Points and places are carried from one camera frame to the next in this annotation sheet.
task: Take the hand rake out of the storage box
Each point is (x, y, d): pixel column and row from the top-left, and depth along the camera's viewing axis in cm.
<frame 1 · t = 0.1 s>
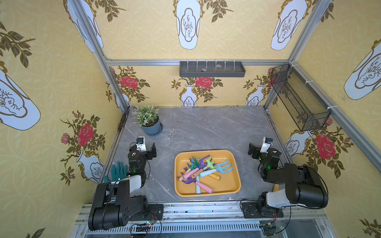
left hand: (147, 143, 89), fingers open
right hand: (257, 144, 93), fingers open
yellow storage tray: (228, 183, 84), on the table
potted green plant: (147, 117, 94), point 18 cm above the table
green rubber glove: (117, 172, 87), on the table
purple fork pink handle: (202, 164, 90), point 2 cm above the table
purple rake pink handle: (191, 180, 84), point 2 cm above the table
light blue fork in tray: (198, 189, 81), point 2 cm above the table

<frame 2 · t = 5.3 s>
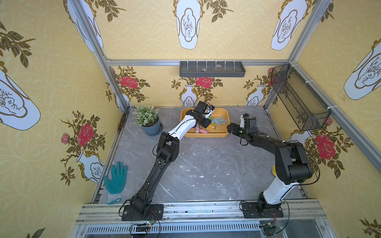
left hand: (207, 119, 107), fingers open
right hand: (232, 128, 98), fingers open
yellow storage tray: (219, 127, 109), point 2 cm above the table
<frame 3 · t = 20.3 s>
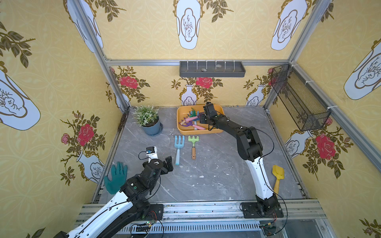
left hand: (166, 158, 79), fingers open
right hand: (202, 117, 107), fingers open
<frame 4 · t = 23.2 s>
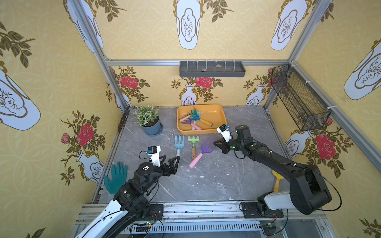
left hand: (174, 157, 74), fingers open
right hand: (215, 144, 85), fingers closed
purple fork pink handle: (204, 149, 85), point 13 cm above the table
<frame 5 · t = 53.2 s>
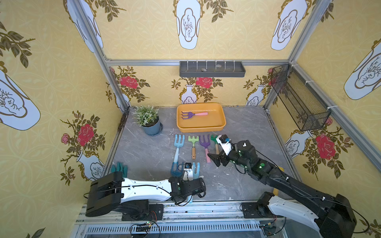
left hand: (198, 185, 80), fingers closed
right hand: (214, 150, 76), fingers open
purple rake pink handle: (190, 113, 119), on the table
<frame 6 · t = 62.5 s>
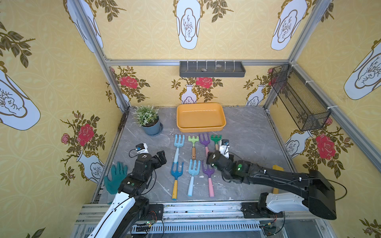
left hand: (159, 153, 81), fingers open
right hand: (214, 156, 81), fingers open
purple rake pink handle: (209, 172, 88), on the table
